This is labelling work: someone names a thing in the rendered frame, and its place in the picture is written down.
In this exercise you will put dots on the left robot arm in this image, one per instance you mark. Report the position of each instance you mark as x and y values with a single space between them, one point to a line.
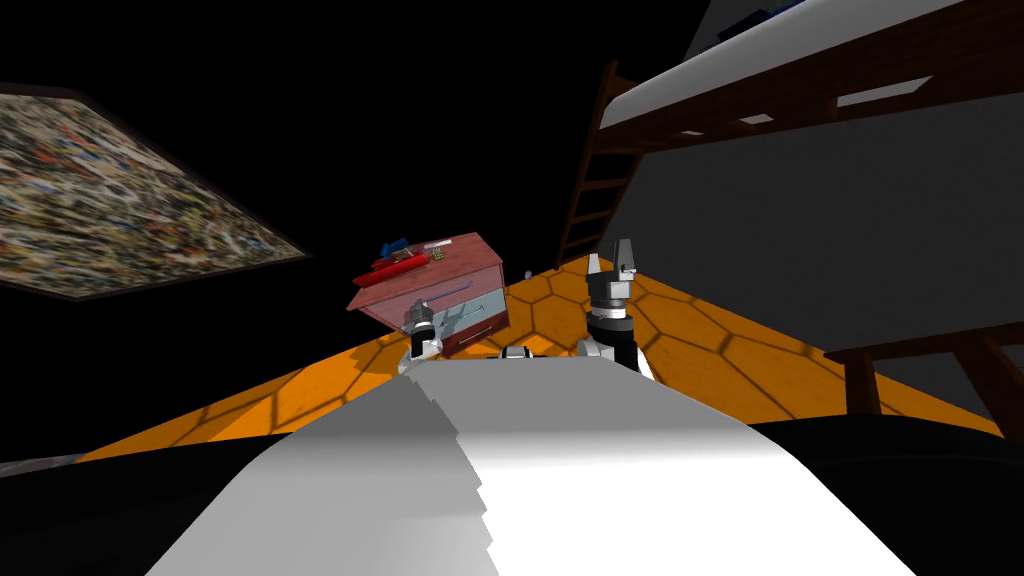
421 342

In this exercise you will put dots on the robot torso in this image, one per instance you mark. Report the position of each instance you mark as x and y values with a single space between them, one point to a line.
576 480

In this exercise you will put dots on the pale blue drawer front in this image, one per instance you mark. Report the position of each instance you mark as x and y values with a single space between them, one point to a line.
474 310

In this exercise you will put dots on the speckled abstract wall picture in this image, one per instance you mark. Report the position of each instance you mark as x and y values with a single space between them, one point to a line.
104 200

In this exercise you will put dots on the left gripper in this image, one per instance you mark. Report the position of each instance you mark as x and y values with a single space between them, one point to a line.
418 314

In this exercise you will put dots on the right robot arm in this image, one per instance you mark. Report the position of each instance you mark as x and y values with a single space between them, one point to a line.
613 334

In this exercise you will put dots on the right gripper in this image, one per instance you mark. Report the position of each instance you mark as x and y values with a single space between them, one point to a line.
610 287

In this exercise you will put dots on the dark wooden loft bed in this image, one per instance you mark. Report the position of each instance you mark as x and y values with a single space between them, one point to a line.
800 80

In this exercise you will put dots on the red wooden dresser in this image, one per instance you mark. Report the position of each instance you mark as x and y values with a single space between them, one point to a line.
448 272

